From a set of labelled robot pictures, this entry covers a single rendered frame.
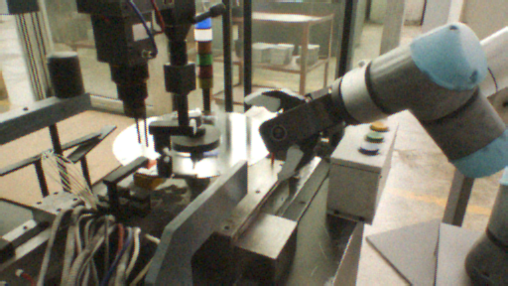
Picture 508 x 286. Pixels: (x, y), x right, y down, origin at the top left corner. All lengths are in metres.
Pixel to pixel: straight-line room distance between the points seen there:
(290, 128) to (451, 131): 0.19
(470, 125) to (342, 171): 0.42
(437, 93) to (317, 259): 0.46
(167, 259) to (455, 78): 0.38
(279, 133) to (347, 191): 0.41
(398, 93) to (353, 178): 0.42
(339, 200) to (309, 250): 0.15
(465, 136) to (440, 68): 0.10
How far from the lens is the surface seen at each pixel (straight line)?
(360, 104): 0.51
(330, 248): 0.86
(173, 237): 0.49
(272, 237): 0.75
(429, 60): 0.47
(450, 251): 0.93
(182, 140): 0.80
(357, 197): 0.91
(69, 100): 0.84
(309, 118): 0.54
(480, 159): 0.54
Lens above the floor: 1.29
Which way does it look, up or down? 25 degrees down
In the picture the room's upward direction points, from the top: straight up
